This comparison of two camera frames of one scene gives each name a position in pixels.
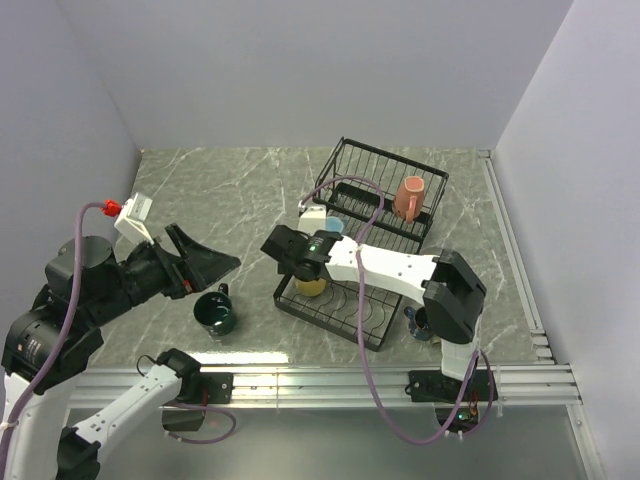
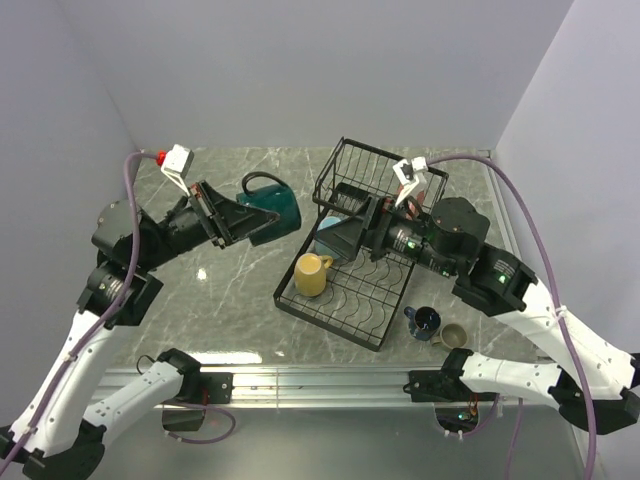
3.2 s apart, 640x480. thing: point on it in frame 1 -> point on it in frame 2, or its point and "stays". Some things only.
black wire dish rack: (377, 196) stays
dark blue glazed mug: (420, 333) stays
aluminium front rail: (519, 385) stays
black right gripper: (283, 269) -> (369, 229)
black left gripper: (194, 269) -> (230, 221)
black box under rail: (183, 418) stays
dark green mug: (215, 311) -> (265, 193)
